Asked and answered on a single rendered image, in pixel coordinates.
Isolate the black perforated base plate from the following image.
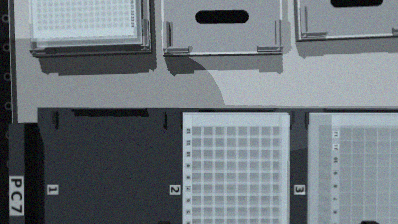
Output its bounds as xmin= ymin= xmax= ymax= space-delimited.
xmin=0 ymin=0 xmax=12 ymax=224

